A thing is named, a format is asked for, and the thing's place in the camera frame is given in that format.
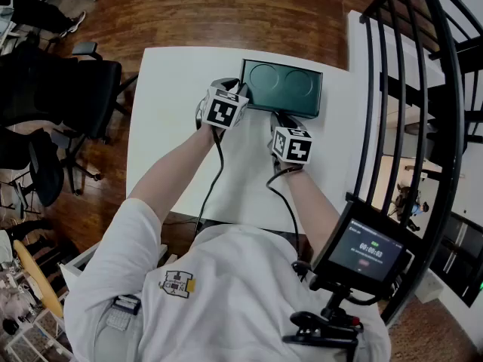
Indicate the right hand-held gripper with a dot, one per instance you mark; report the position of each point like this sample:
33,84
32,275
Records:
292,144

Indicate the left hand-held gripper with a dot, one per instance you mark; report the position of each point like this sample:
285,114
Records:
223,109

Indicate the dark green box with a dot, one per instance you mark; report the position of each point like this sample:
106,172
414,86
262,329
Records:
282,87

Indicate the person's left forearm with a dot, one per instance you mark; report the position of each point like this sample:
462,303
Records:
171,170

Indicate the person's right forearm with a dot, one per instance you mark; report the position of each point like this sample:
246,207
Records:
314,206

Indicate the black screen device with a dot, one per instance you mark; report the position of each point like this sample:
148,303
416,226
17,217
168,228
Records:
362,255

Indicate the black metal railing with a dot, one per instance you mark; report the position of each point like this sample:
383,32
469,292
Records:
449,126

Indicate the person's white t-shirt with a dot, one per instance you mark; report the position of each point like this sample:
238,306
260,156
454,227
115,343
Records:
211,296

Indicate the black mesh office chair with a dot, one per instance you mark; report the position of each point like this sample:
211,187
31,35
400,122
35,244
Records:
45,168

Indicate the round wooden table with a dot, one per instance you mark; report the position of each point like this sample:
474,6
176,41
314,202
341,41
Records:
35,273

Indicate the white shelf unit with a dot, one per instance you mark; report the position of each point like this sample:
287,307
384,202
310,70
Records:
32,334

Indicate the black clamp mount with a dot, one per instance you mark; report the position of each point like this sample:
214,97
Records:
328,323

